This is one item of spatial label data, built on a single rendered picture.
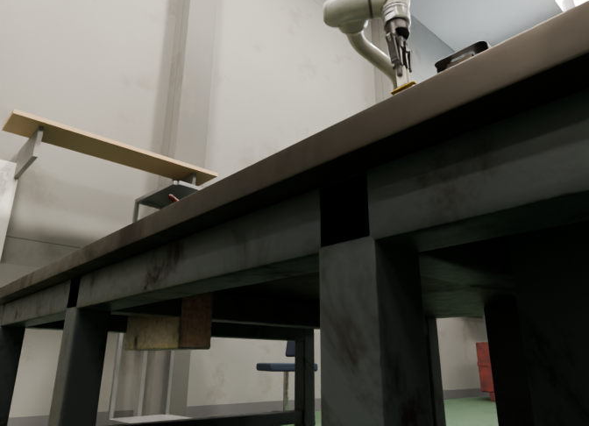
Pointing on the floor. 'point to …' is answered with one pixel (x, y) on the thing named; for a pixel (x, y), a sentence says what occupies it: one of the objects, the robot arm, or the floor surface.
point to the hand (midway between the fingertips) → (403, 78)
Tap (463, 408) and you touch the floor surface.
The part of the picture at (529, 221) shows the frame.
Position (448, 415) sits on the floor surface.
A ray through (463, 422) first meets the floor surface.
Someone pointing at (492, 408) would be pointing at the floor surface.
